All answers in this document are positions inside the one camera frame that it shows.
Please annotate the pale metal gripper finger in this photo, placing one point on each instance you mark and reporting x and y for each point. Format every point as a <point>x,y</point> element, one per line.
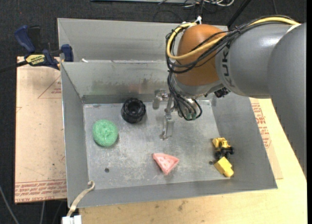
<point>165,131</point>
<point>171,128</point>

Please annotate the pink wedge sponge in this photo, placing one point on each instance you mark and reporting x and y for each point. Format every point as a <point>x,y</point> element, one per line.
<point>166,162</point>

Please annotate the grey metal bin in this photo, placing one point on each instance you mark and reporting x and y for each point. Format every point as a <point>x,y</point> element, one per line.
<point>136,150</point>

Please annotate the black ribbed round cup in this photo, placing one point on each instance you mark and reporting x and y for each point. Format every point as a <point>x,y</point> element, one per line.
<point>133,111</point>

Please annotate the yellow toy truck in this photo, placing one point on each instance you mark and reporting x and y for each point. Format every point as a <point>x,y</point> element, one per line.
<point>222,146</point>

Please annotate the green round scrub sponge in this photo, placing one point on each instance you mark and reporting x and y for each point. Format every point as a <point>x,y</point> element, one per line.
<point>105,133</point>

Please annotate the yellow plastic block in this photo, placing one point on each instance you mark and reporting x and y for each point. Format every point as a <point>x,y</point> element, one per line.
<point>224,167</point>

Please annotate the brown cardboard board red print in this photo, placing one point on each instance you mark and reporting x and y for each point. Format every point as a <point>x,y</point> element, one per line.
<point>36,125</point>

